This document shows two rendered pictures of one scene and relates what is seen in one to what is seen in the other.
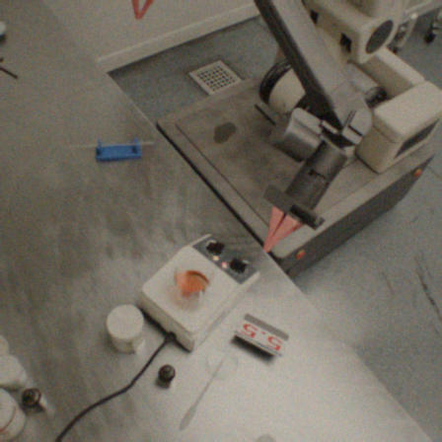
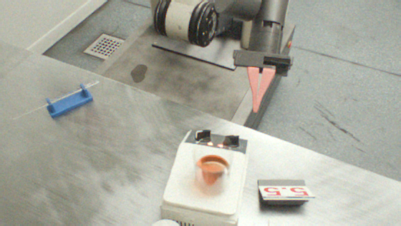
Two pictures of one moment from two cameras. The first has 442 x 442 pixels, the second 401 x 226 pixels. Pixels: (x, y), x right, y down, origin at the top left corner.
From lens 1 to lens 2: 0.26 m
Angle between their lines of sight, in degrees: 13
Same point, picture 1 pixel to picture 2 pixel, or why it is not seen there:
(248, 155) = (166, 81)
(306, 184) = (266, 36)
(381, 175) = not seen: hidden behind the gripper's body
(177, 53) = (67, 41)
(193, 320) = (228, 202)
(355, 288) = not seen: hidden behind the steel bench
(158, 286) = (177, 189)
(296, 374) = (331, 209)
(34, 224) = (16, 199)
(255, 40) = (122, 11)
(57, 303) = not seen: outside the picture
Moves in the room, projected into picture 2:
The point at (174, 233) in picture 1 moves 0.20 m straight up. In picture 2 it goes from (157, 145) to (145, 74)
